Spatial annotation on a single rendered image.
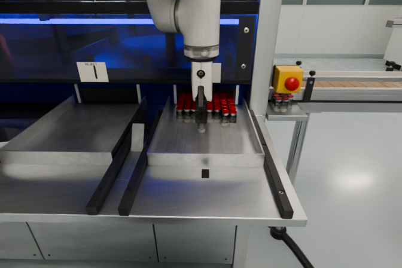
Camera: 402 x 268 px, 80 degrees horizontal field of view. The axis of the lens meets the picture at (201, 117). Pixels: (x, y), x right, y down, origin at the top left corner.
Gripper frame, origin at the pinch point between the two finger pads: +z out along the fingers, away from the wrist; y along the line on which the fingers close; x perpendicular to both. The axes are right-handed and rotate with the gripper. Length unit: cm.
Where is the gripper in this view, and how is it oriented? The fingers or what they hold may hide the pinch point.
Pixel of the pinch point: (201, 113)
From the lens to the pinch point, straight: 64.9
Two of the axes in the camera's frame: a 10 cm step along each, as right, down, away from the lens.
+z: 0.0, 8.9, 4.6
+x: -10.0, -0.1, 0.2
